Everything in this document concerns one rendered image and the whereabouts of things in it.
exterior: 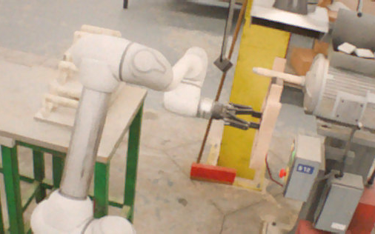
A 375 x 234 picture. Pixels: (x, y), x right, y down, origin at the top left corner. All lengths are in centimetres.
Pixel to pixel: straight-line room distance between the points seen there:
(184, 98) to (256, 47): 100
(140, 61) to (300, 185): 79
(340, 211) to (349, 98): 51
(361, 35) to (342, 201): 69
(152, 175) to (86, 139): 179
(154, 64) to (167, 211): 175
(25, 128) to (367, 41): 145
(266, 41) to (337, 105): 107
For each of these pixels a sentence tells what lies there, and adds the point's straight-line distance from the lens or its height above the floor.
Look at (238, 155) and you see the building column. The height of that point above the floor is 20.
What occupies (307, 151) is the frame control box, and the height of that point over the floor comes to 112.
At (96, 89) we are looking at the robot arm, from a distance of 162.
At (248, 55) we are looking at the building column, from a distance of 301.
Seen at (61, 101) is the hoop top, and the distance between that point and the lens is 212.
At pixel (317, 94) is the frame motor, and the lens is 198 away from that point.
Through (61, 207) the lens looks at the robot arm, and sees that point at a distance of 171.
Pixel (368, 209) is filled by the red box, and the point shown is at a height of 76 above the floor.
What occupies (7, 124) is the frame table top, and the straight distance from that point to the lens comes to 219.
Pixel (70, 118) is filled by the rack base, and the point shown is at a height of 94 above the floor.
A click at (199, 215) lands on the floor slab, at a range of 316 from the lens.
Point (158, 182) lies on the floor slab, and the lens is 335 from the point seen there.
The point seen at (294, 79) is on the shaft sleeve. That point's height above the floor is 126.
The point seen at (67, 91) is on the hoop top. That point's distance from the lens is 219.
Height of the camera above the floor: 215
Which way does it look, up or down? 32 degrees down
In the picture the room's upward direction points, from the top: 9 degrees clockwise
